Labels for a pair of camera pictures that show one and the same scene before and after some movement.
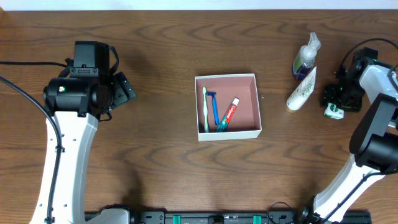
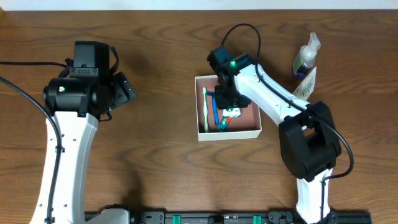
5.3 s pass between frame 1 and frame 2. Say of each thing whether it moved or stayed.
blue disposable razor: stayed
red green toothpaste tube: stayed
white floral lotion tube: stayed
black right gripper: moved
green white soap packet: moved
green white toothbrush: stayed
